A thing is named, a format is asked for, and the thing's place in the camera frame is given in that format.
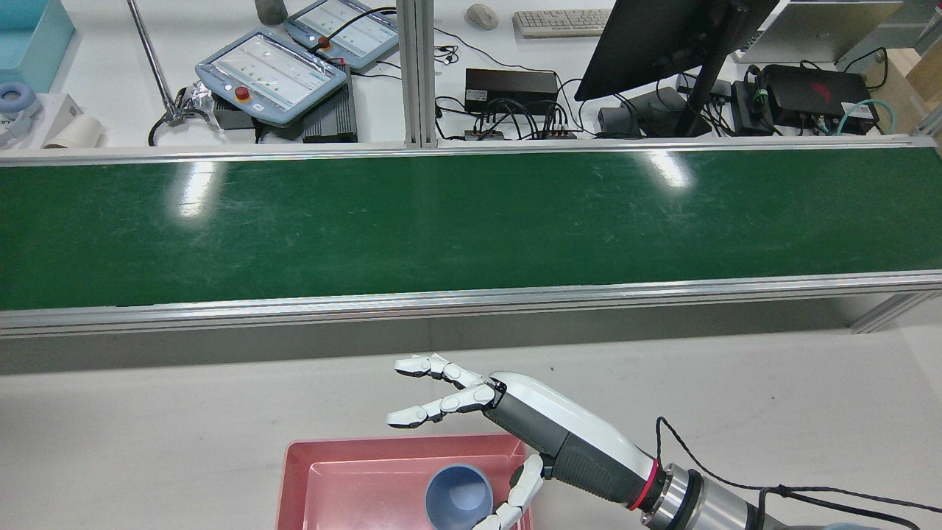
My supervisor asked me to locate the brown cardboard box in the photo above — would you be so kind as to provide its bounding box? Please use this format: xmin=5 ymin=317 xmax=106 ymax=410
xmin=861 ymin=48 xmax=942 ymax=133

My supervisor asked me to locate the black adapter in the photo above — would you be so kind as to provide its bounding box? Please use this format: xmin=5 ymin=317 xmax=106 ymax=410
xmin=731 ymin=79 xmax=775 ymax=137

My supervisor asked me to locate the teal cable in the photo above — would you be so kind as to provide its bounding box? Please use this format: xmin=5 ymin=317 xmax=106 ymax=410
xmin=839 ymin=99 xmax=897 ymax=137

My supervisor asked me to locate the metal rod with ring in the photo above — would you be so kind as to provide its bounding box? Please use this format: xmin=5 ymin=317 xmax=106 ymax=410
xmin=125 ymin=0 xmax=192 ymax=146

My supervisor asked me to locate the blue white tape roll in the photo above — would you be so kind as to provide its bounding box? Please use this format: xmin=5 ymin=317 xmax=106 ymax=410
xmin=0 ymin=81 xmax=41 ymax=124

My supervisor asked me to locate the white keyboard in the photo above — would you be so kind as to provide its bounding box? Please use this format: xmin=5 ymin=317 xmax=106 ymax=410
xmin=513 ymin=7 xmax=615 ymax=39

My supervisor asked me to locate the black monitor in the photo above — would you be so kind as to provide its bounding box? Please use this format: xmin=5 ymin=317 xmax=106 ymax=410
xmin=574 ymin=0 xmax=781 ymax=139

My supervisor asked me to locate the black cable hub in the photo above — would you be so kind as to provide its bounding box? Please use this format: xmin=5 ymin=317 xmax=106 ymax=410
xmin=464 ymin=127 xmax=578 ymax=142

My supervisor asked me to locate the black pendant cable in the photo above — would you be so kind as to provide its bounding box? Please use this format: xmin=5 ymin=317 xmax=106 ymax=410
xmin=313 ymin=6 xmax=398 ymax=49

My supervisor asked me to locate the blue plastic bin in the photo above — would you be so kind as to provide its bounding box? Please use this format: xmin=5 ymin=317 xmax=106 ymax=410
xmin=0 ymin=0 xmax=76 ymax=93

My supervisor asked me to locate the aluminium profile post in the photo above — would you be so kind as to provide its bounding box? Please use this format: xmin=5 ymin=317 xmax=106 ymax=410
xmin=396 ymin=0 xmax=439 ymax=148

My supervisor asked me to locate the grey metal box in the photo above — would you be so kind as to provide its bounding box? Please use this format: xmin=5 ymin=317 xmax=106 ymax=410
xmin=213 ymin=103 xmax=258 ymax=132

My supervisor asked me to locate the green conveyor belt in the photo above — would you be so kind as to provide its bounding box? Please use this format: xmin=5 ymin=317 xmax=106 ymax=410
xmin=0 ymin=147 xmax=942 ymax=310

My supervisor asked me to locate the black mini computer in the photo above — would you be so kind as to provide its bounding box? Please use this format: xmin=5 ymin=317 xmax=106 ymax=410
xmin=762 ymin=64 xmax=880 ymax=135

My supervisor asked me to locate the black finned box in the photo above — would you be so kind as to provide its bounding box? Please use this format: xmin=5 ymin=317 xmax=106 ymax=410
xmin=300 ymin=70 xmax=359 ymax=144

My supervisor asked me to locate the blue cup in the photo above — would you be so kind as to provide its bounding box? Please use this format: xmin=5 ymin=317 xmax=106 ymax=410
xmin=425 ymin=464 xmax=494 ymax=530

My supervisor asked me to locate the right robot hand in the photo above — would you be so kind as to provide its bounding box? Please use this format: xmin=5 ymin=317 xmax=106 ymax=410
xmin=386 ymin=353 xmax=658 ymax=530

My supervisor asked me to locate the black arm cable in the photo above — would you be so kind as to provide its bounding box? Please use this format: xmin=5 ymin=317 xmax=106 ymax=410
xmin=655 ymin=416 xmax=942 ymax=530

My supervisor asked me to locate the clear plastic parts bag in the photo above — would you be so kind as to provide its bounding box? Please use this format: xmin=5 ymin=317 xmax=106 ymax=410
xmin=180 ymin=81 xmax=222 ymax=132

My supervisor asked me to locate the pink plastic box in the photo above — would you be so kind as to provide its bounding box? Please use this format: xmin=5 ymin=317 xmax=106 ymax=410
xmin=276 ymin=433 xmax=534 ymax=530

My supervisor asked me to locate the small grey box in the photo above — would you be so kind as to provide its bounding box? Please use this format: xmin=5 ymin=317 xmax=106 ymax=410
xmin=598 ymin=107 xmax=641 ymax=138

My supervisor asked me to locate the white paper cup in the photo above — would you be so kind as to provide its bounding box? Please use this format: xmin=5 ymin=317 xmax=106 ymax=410
xmin=43 ymin=114 xmax=105 ymax=150

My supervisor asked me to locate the black network switch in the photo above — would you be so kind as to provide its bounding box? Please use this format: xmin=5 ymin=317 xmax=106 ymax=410
xmin=465 ymin=68 xmax=559 ymax=115

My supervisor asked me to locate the silver laptop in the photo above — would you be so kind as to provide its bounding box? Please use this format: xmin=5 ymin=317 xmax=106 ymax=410
xmin=732 ymin=0 xmax=902 ymax=65

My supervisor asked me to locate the grey teach pendant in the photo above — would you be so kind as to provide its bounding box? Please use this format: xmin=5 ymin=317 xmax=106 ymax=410
xmin=195 ymin=28 xmax=348 ymax=127
xmin=283 ymin=0 xmax=402 ymax=72

